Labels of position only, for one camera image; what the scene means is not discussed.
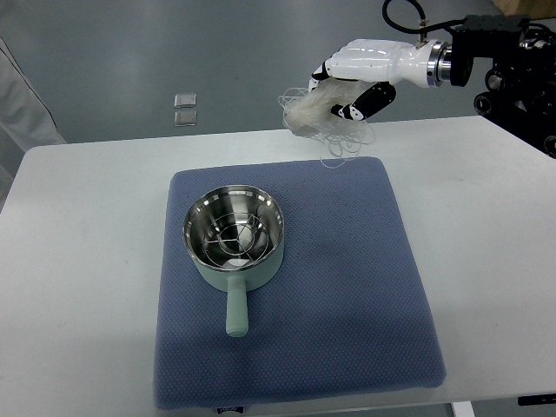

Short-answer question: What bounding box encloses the white fabric cover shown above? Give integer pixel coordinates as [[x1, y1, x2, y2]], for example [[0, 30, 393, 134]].
[[1, 42, 66, 202]]

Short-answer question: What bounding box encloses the brown cardboard box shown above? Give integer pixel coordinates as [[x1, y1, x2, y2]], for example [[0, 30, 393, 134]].
[[492, 0, 556, 19]]

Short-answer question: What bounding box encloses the wire steaming rack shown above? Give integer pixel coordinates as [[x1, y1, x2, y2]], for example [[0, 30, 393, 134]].
[[202, 213, 272, 268]]

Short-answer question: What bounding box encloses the white table leg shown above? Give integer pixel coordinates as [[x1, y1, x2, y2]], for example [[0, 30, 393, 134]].
[[451, 401, 475, 417]]

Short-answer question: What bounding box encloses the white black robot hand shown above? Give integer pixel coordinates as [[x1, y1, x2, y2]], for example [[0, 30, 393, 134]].
[[308, 39, 452, 121]]

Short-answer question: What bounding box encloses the blue textured mat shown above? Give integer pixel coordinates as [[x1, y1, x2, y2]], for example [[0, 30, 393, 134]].
[[154, 157, 446, 409]]

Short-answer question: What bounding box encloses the mint green steel pot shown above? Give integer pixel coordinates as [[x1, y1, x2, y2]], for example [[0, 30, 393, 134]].
[[182, 185, 285, 338]]

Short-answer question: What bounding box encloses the upper silver floor plate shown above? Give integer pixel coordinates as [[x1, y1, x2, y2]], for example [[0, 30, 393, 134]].
[[174, 93, 196, 109]]

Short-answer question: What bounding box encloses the white vermicelli bundle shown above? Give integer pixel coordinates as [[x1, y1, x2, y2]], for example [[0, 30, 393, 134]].
[[278, 79, 376, 169]]

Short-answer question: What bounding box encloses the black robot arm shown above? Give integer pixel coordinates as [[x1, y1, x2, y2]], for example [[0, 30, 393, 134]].
[[448, 15, 555, 158]]

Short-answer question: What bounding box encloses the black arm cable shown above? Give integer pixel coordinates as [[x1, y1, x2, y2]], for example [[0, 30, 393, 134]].
[[381, 0, 466, 44]]

